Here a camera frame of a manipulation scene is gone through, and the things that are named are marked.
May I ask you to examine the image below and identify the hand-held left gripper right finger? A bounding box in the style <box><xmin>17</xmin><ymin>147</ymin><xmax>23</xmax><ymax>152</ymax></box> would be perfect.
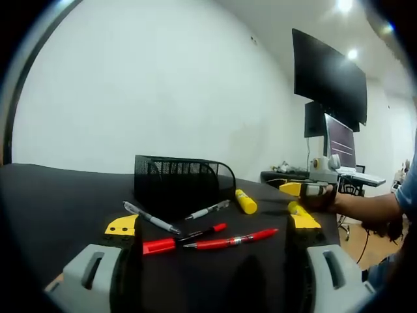
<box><xmin>285</xmin><ymin>213</ymin><xmax>377</xmax><ymax>313</ymax></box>

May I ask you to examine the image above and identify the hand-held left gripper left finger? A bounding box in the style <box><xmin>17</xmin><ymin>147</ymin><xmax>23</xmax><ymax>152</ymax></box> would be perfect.
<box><xmin>45</xmin><ymin>213</ymin><xmax>144</xmax><ymax>313</ymax></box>

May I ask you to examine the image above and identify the red marker pen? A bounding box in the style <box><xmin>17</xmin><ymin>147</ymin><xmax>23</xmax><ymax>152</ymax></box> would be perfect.
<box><xmin>142</xmin><ymin>222</ymin><xmax>228</xmax><ymax>256</ymax></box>

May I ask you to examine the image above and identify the grey pen with black grip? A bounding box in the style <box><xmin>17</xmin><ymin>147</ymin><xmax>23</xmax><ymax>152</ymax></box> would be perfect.
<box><xmin>122</xmin><ymin>200</ymin><xmax>181</xmax><ymax>235</ymax></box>

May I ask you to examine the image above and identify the red ballpoint pen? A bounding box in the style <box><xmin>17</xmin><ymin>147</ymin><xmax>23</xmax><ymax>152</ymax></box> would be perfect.
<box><xmin>182</xmin><ymin>228</ymin><xmax>280</xmax><ymax>251</ymax></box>

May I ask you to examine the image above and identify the grey pen with clear barrel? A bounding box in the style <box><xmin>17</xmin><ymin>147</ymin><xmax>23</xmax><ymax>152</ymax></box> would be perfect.
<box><xmin>184</xmin><ymin>199</ymin><xmax>231</xmax><ymax>221</ymax></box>

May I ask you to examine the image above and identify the black mesh holder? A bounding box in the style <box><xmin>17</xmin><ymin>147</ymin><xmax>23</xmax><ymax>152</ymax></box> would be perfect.
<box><xmin>134</xmin><ymin>155</ymin><xmax>237</xmax><ymax>211</ymax></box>

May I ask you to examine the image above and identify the person's right hand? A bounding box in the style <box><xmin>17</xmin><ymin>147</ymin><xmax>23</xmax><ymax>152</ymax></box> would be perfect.
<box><xmin>298</xmin><ymin>184</ymin><xmax>338</xmax><ymax>213</ymax></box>

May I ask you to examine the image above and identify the black side desk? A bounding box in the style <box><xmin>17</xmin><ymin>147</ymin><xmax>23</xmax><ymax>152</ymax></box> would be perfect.
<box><xmin>259</xmin><ymin>169</ymin><xmax>311</xmax><ymax>190</ymax></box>

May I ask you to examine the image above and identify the lit computer monitor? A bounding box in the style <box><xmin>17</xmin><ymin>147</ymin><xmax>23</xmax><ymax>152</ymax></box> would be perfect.
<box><xmin>323</xmin><ymin>112</ymin><xmax>357</xmax><ymax>169</ymax></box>

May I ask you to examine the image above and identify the black office chair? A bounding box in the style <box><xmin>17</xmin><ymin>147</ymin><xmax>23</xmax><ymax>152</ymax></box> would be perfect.
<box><xmin>336</xmin><ymin>181</ymin><xmax>366</xmax><ymax>242</ymax></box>

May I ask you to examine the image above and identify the small black monitor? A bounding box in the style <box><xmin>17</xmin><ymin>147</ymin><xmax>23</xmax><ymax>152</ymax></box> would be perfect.
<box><xmin>304</xmin><ymin>101</ymin><xmax>328</xmax><ymax>139</ymax></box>

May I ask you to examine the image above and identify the person's blue jeans leg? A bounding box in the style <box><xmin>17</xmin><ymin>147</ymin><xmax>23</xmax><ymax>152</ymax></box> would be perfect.
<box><xmin>366</xmin><ymin>254</ymin><xmax>403</xmax><ymax>293</ymax></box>

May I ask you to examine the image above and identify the black table cloth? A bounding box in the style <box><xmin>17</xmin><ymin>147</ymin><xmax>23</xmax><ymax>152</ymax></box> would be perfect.
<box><xmin>0</xmin><ymin>162</ymin><xmax>341</xmax><ymax>313</ymax></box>

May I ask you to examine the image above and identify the person's blue shirt sleeve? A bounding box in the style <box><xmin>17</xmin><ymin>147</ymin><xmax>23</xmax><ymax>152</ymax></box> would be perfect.
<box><xmin>393</xmin><ymin>164</ymin><xmax>417</xmax><ymax>218</ymax></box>

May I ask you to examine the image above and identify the large black wall screen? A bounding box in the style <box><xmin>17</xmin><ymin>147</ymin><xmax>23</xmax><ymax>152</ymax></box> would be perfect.
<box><xmin>291</xmin><ymin>27</ymin><xmax>369</xmax><ymax>127</ymax></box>

